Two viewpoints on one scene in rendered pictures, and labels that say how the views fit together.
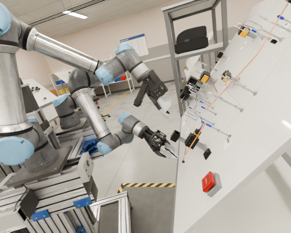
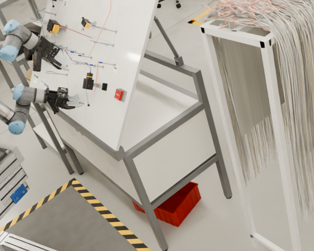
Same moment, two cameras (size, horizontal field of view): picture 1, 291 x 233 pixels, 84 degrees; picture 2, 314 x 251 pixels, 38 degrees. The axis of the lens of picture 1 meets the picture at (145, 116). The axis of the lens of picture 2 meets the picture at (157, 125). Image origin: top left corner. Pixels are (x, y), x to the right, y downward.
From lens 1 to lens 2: 1.77 m
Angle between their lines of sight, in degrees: 42
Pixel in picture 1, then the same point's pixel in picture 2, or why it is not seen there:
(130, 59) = (24, 33)
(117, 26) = not seen: outside the picture
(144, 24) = not seen: outside the picture
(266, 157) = (138, 62)
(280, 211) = (159, 106)
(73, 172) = (11, 155)
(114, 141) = (23, 117)
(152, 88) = (48, 51)
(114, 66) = (17, 42)
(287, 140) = (142, 49)
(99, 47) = not seen: outside the picture
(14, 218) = not seen: outside the picture
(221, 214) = (130, 129)
